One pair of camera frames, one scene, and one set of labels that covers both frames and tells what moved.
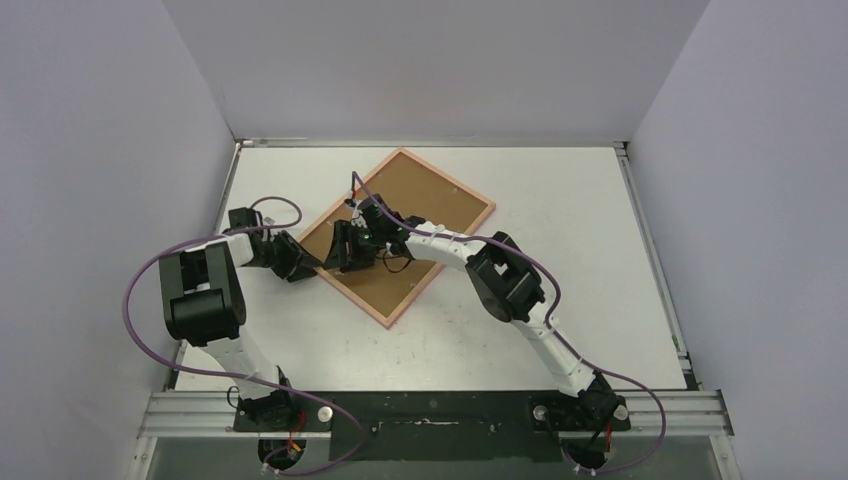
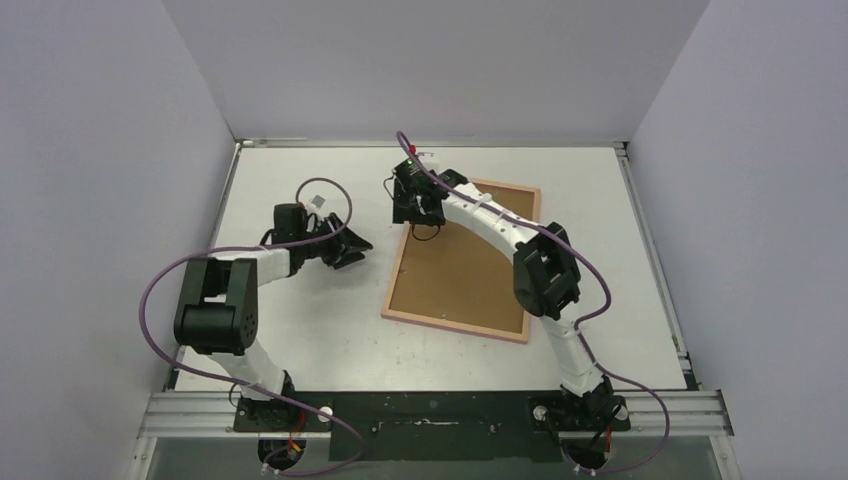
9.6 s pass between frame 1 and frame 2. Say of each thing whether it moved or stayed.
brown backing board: moved
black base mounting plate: stayed
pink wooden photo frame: moved
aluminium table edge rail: stayed
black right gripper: moved
